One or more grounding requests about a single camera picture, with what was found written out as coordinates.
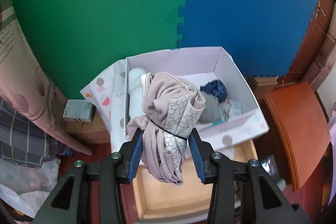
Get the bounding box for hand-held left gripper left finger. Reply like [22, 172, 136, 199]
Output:
[33, 127, 144, 224]

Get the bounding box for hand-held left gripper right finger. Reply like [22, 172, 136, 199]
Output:
[188, 131, 301, 224]

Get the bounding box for wooden drawer with grey front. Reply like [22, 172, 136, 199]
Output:
[131, 139, 259, 220]

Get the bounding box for grey knit sock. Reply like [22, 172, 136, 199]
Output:
[201, 94, 223, 123]

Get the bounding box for beige underwear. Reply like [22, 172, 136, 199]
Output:
[126, 72, 206, 186]

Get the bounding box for white printed underwear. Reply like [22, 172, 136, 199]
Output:
[220, 99, 243, 119]

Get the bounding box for white cloth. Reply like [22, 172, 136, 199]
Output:
[128, 68, 147, 119]

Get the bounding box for navy floral underwear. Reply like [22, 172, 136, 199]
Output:
[200, 79, 228, 103]

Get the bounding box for white cardboard box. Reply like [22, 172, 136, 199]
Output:
[125, 46, 262, 139]

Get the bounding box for black elastic band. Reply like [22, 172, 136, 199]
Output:
[148, 120, 189, 139]

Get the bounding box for brown cardboard box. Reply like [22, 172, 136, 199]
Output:
[66, 110, 111, 146]

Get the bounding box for white dotted cloth cover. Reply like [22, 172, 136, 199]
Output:
[80, 61, 269, 165]

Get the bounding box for blue printed bag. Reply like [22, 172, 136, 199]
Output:
[59, 147, 75, 158]

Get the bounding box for small white teal box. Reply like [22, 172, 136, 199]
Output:
[63, 99, 96, 123]

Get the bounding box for small brown box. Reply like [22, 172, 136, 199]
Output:
[252, 76, 279, 94]

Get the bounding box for pale printed cloth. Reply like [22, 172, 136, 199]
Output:
[0, 156, 62, 219]

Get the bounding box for blue grey plaid blanket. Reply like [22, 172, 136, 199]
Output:
[0, 98, 62, 168]

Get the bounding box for pink floral cloth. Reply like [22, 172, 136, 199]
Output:
[0, 0, 93, 156]

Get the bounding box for green foam mat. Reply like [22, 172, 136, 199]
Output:
[10, 0, 188, 101]

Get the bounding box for blue foam mat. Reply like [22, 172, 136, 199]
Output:
[177, 0, 323, 77]

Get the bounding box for brown wooden cabinet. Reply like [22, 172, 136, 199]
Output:
[287, 0, 336, 90]

